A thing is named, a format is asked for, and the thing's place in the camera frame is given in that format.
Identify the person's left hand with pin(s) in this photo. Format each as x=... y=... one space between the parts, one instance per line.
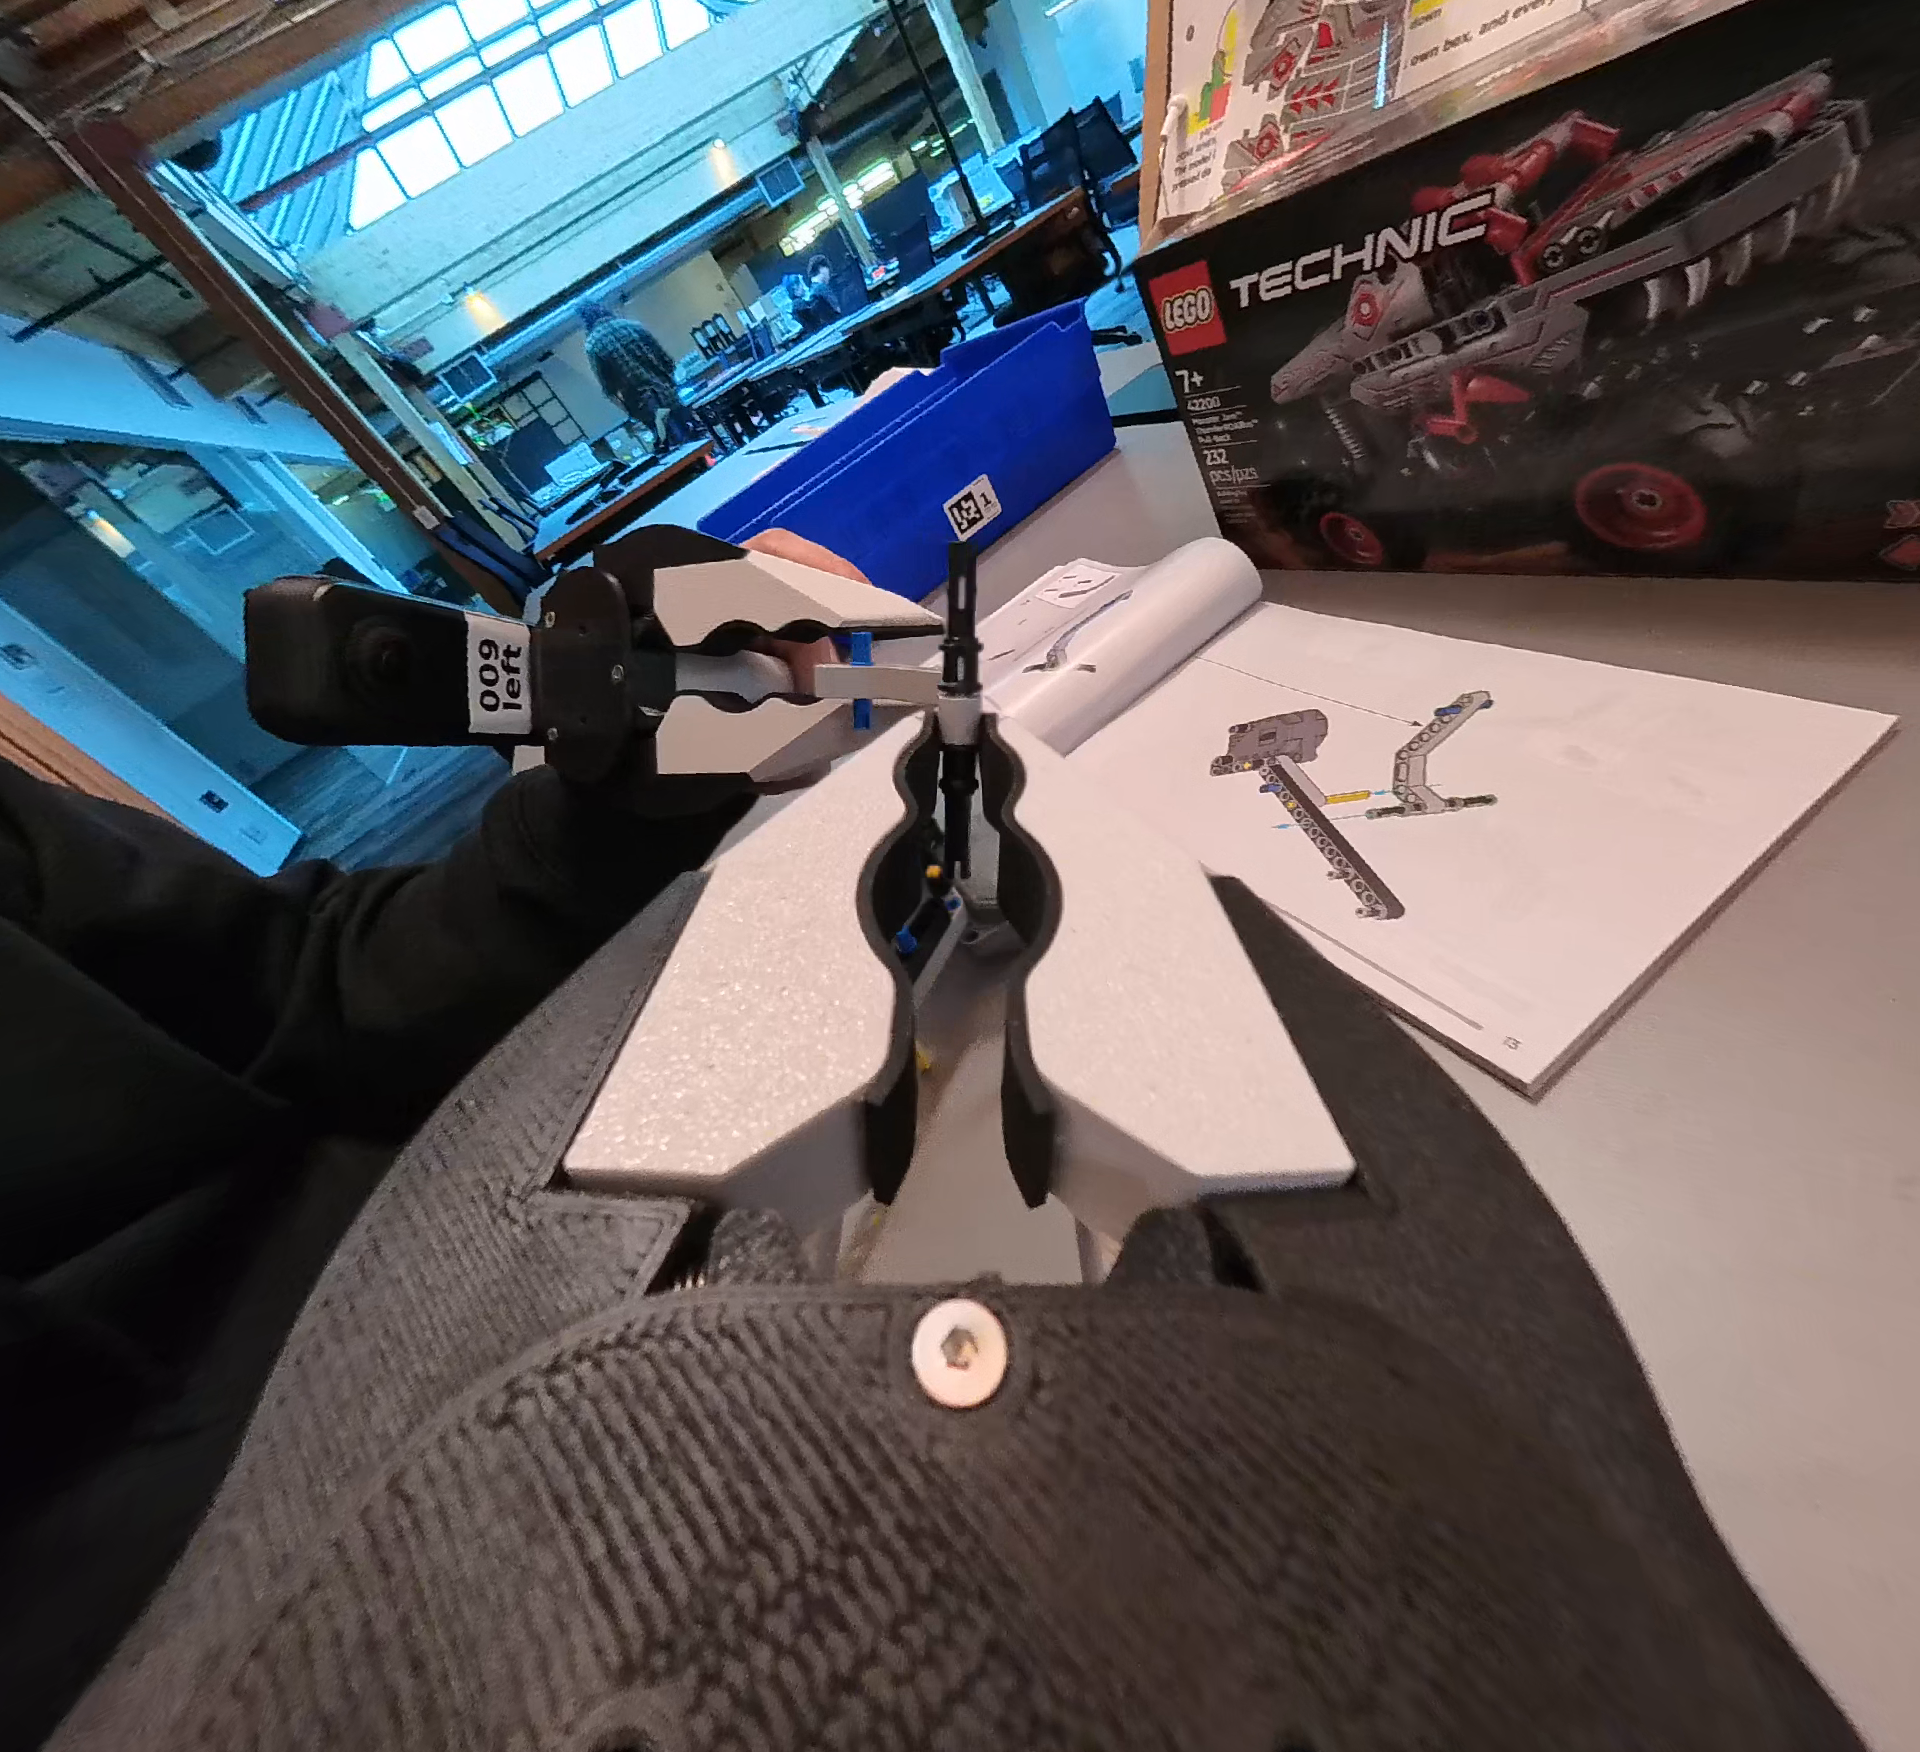
x=809 y=555

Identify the white instruction booklet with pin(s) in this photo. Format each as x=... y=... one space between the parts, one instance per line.
x=1575 y=807

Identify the black toy truck set box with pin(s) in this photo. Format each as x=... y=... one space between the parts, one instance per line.
x=1575 y=401

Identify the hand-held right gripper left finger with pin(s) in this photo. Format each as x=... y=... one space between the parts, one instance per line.
x=750 y=1017

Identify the blue plastic bin with tag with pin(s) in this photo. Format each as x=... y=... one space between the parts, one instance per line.
x=930 y=432

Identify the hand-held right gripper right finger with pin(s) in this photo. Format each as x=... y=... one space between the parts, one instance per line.
x=1184 y=1032

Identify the person's dark clothing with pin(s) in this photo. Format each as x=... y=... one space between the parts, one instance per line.
x=150 y=1407

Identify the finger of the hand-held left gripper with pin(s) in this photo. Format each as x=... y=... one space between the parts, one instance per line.
x=794 y=599
x=735 y=732

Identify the person's left forearm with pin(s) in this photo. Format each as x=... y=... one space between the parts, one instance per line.
x=375 y=911

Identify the black toy axle pin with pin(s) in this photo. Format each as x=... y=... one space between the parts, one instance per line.
x=960 y=611

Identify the light grey bent toy beam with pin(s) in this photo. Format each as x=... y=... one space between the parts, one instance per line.
x=886 y=683

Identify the grey motor black beam assembly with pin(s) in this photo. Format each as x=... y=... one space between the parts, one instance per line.
x=975 y=911

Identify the row of dark background tables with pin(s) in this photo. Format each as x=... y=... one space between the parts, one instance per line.
x=899 y=296

